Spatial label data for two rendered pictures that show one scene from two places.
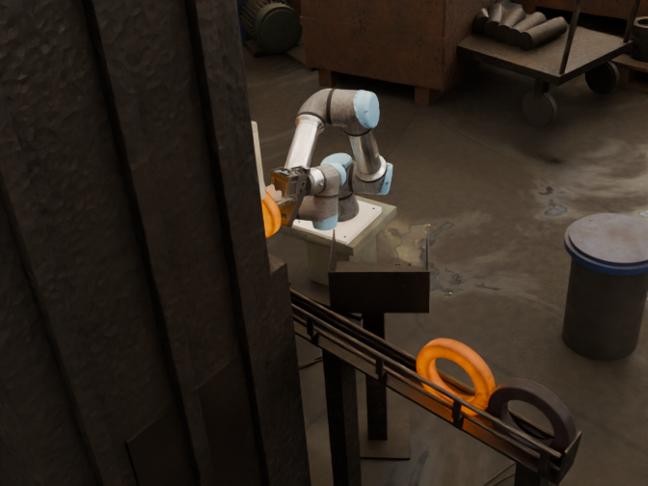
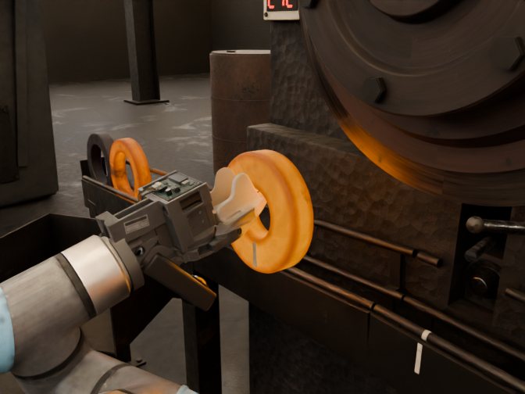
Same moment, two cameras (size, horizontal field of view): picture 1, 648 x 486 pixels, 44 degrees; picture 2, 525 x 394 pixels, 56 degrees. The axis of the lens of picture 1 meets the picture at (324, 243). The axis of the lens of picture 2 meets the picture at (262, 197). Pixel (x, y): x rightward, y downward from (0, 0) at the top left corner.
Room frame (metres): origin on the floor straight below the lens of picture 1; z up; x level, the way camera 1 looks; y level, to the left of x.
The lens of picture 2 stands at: (2.44, 0.28, 1.05)
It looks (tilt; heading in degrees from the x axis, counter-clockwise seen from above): 19 degrees down; 190
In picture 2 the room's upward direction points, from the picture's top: straight up
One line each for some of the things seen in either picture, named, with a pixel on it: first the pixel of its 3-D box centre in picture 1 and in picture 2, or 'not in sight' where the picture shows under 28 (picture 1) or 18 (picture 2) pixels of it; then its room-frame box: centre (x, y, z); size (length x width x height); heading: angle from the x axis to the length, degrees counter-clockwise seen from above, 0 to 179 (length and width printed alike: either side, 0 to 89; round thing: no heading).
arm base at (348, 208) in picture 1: (338, 200); not in sight; (2.62, -0.07, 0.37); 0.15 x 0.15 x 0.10
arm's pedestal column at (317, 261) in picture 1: (341, 252); not in sight; (2.62, -0.07, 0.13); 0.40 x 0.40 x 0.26; 54
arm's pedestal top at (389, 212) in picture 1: (339, 220); not in sight; (2.62, -0.07, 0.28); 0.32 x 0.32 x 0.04; 54
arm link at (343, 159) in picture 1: (338, 174); not in sight; (2.61, -0.07, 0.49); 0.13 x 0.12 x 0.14; 71
